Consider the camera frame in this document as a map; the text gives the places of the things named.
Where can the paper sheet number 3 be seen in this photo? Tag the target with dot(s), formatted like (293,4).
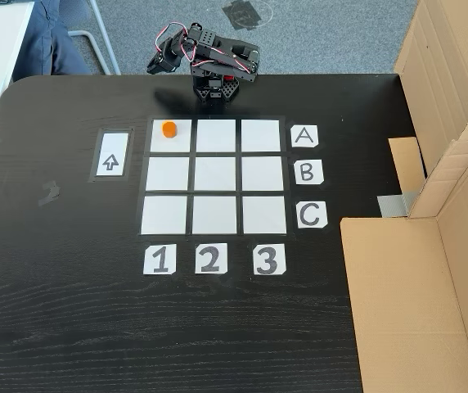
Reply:
(269,259)

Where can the black and red clamp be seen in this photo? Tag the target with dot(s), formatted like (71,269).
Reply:
(228,77)

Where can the grey tape strip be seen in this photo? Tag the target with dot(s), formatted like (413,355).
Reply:
(393,204)

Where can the paper sheet number 2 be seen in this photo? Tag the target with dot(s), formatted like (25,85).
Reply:
(210,258)

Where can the person's leg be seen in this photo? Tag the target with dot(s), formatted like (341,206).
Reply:
(41,45)

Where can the paper sheet number 1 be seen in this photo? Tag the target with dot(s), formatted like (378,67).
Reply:
(159,260)

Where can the paper sheet letter C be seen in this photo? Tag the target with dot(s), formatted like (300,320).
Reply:
(311,215)

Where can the paper sheet letter A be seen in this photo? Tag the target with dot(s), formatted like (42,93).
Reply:
(304,136)

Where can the paper sheet letter B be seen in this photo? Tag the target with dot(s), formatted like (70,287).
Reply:
(308,172)

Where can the brown cardboard box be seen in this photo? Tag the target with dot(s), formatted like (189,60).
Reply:
(442,49)
(406,303)

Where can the white grid with black tape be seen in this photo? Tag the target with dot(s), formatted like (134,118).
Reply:
(214,174)

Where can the white metal chair frame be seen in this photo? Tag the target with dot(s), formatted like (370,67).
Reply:
(99,45)

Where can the round orange token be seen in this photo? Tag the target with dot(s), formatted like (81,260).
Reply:
(169,129)

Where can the black floor tape patch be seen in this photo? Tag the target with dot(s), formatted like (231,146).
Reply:
(243,14)

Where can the white arrow paper sheet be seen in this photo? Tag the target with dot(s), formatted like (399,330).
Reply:
(113,143)

